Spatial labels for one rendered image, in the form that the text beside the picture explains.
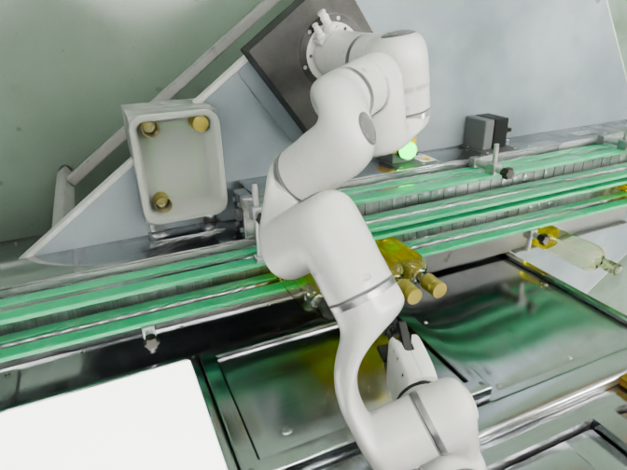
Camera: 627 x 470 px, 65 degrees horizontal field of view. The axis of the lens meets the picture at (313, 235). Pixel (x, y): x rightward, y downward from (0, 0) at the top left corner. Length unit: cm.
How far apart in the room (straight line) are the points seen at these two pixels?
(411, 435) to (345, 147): 33
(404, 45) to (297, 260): 43
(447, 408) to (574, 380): 51
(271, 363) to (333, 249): 51
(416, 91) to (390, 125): 11
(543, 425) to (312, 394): 40
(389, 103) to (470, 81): 69
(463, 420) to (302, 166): 35
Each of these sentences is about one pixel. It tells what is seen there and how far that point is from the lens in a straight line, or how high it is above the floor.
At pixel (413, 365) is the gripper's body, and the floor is 137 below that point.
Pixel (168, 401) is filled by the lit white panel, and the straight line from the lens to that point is 97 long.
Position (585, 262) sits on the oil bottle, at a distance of 148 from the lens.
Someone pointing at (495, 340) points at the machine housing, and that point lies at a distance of 118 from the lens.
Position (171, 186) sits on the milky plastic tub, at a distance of 113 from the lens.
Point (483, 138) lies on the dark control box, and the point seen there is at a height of 83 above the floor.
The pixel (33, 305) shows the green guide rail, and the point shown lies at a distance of 103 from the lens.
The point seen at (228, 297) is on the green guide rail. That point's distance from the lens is 106.
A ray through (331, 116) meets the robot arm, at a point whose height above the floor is 130.
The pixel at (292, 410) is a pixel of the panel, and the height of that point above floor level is 121.
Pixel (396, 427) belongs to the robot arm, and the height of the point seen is 149.
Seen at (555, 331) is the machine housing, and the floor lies 121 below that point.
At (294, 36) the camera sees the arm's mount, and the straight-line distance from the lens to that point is 110.
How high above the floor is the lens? 183
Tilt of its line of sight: 57 degrees down
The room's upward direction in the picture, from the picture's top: 132 degrees clockwise
